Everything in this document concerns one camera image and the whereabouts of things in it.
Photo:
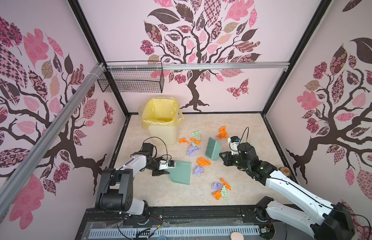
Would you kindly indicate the purple paper near can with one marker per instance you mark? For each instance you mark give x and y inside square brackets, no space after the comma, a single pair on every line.
[192,150]

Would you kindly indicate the mint green hand broom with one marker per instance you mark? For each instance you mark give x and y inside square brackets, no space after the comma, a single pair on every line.
[213,149]

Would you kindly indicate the orange paper strip front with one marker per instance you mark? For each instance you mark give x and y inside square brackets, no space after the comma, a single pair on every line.
[228,187]

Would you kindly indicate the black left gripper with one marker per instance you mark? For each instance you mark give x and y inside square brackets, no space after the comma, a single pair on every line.
[158,172]

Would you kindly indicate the purple crumpled paper centre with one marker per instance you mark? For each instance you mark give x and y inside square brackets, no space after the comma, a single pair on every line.
[198,170]

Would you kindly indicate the aluminium rail bar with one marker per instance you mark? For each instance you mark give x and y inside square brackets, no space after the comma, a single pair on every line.
[18,179]

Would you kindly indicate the large orange crumpled paper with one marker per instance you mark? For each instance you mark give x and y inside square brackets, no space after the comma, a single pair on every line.
[222,133]

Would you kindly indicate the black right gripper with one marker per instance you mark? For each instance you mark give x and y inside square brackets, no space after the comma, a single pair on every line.
[226,158]

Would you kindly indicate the pink round disc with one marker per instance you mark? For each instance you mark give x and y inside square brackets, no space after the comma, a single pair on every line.
[236,236]

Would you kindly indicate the green paper front cluster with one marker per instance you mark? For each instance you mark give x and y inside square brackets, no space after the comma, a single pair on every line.
[224,193]

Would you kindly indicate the green crumpled paper far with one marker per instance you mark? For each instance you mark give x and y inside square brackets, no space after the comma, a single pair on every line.
[196,134]

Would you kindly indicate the purple paper front cluster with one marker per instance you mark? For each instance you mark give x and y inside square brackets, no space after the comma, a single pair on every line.
[217,186]

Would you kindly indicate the orange paper near can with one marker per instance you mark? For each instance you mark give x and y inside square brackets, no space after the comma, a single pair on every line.
[195,141]

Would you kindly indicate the flat orange crumpled paper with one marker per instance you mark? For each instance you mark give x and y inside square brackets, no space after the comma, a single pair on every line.
[203,162]

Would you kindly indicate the mint green dustpan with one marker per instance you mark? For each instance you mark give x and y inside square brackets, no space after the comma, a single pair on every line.
[181,173]

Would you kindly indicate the orange paper front cluster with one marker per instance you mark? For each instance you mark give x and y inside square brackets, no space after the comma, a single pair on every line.
[217,195]

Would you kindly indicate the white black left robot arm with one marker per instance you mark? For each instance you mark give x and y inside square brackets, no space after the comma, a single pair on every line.
[115,193]

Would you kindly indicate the green beverage can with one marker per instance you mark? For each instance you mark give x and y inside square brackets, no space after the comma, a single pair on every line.
[286,171]

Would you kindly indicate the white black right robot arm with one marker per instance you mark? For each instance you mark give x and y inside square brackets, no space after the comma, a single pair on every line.
[313,215]

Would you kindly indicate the white slotted cable duct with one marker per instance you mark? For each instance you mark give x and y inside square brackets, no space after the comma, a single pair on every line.
[172,232]

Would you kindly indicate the yellow lined trash bin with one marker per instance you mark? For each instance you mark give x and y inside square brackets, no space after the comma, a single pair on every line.
[162,117]

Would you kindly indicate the black wire basket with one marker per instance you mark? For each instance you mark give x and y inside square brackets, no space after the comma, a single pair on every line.
[133,77]

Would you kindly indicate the small orange paper scrap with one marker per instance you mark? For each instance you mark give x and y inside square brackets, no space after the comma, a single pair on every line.
[184,140]

